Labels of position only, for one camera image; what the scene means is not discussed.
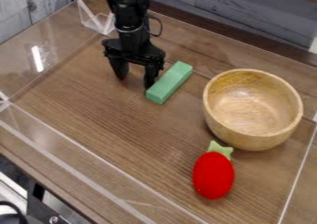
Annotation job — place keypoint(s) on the green rectangular block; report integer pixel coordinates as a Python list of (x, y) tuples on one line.
[(164, 87)]

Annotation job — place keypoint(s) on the clear acrylic tray wall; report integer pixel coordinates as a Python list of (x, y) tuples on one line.
[(106, 194)]

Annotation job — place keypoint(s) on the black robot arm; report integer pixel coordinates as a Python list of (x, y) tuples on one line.
[(131, 17)]

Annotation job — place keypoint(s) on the clear acrylic corner bracket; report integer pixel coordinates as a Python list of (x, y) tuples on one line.
[(99, 22)]

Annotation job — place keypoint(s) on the red plush strawberry toy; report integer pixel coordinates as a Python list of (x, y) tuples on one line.
[(213, 172)]

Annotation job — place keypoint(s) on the black metal table clamp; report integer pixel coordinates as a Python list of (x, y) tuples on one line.
[(37, 209)]

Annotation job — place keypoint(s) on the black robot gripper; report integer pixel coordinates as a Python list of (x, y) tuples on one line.
[(132, 47)]

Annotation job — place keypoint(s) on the brown wooden bowl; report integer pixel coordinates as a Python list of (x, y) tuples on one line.
[(253, 109)]

